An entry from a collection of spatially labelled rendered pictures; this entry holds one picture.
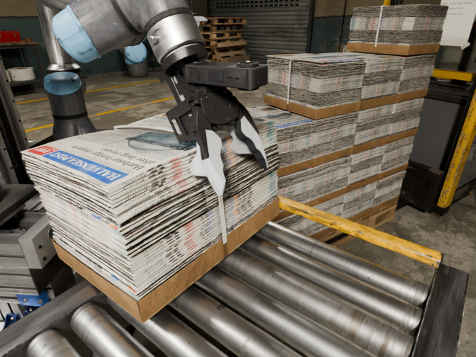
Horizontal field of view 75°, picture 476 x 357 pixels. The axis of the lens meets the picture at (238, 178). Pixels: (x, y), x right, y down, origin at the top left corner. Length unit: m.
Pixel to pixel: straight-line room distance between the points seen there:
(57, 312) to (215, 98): 0.42
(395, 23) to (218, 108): 1.53
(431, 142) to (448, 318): 2.06
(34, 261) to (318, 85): 1.15
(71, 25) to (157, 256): 0.35
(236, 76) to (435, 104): 2.23
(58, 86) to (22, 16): 6.53
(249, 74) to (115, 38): 0.22
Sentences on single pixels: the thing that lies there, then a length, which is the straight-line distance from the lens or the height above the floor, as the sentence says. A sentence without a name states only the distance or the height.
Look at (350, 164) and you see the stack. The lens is 1.75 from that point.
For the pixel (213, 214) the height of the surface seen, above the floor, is 0.92.
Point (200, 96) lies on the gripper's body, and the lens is 0.45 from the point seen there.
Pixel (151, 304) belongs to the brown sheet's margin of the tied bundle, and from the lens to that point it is 0.51.
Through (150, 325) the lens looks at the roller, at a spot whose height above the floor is 0.79.
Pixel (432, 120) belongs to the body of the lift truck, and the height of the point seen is 0.61.
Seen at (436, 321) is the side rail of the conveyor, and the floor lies 0.80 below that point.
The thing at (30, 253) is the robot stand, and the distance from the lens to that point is 0.89.
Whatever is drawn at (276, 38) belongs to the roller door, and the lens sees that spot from 9.08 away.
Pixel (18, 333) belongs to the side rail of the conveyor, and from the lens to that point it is 0.62.
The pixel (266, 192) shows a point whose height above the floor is 0.89.
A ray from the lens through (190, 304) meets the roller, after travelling 0.57.
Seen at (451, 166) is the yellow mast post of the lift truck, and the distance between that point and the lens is 2.41.
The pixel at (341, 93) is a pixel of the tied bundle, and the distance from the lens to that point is 1.51.
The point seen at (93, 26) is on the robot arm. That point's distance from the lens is 0.53.
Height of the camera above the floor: 1.22
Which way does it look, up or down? 27 degrees down
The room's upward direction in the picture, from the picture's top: straight up
